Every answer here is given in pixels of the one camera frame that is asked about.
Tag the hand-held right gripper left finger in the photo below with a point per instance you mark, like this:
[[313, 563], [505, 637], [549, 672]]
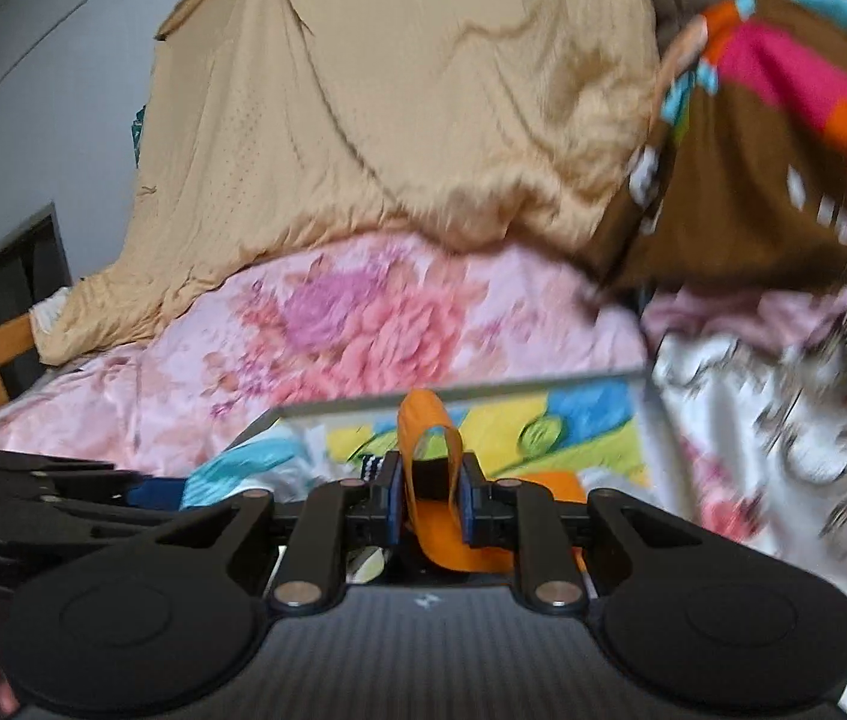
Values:
[[393, 499]]

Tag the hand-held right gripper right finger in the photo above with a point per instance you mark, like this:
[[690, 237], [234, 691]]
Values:
[[462, 499]]

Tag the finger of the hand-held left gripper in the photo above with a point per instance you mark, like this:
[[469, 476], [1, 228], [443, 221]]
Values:
[[48, 462], [93, 521]]

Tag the orange cloth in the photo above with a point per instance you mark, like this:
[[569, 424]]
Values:
[[431, 517]]

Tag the turquoise cloth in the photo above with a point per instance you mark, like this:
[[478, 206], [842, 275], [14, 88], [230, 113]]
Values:
[[243, 465]]

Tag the grey box with cartoon lining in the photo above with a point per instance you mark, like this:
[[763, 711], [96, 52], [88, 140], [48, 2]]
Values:
[[588, 405]]

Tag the black white striped cloth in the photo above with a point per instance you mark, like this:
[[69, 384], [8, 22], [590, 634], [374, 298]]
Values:
[[372, 466]]

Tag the small white cloth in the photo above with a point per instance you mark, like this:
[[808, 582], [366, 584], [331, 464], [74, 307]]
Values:
[[48, 311]]

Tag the pink floral bedsheet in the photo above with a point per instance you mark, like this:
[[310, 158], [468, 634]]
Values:
[[363, 315]]

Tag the dark window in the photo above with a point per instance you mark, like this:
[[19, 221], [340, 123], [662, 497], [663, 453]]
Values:
[[10, 270]]

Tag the white gold patterned cloth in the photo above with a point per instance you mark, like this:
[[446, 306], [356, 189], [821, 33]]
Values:
[[768, 420]]

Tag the teal cloth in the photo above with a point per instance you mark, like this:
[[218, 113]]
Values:
[[139, 135]]

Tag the tan hanging blanket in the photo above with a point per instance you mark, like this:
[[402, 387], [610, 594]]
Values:
[[393, 90]]

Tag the brown patchwork garment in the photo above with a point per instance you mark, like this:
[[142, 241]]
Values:
[[731, 187]]

